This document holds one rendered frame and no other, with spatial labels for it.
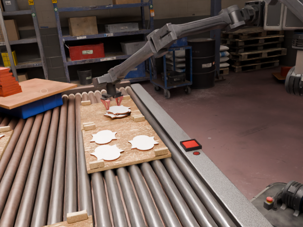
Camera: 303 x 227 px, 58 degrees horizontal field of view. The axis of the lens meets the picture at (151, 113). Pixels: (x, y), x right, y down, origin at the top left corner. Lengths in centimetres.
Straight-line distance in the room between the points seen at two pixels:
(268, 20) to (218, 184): 84
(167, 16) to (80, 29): 207
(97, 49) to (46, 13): 127
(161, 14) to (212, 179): 572
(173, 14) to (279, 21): 529
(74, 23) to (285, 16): 453
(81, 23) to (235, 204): 498
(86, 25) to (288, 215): 468
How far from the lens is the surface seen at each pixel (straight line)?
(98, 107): 180
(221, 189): 101
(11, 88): 200
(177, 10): 670
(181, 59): 585
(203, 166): 112
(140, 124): 146
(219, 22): 135
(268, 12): 150
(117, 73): 148
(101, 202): 97
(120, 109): 161
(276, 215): 198
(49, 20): 615
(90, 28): 562
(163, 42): 122
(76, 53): 554
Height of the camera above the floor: 152
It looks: 21 degrees down
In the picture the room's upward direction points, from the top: 4 degrees counter-clockwise
